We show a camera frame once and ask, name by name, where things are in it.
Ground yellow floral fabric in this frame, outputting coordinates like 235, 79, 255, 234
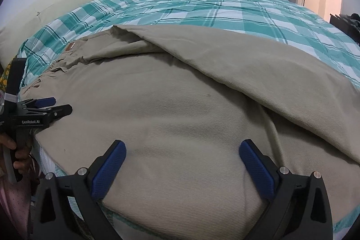
0, 61, 12, 93

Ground dark wooden dresser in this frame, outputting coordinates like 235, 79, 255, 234
329, 15, 360, 44

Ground pink dotted pajama trousers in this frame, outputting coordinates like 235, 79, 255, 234
1, 168, 38, 239

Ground beige khaki pants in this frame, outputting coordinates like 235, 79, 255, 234
21, 25, 359, 239

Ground teal white plaid bedsheet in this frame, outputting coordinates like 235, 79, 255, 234
16, 0, 360, 235

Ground person's left hand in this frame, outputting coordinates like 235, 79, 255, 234
1, 133, 34, 177

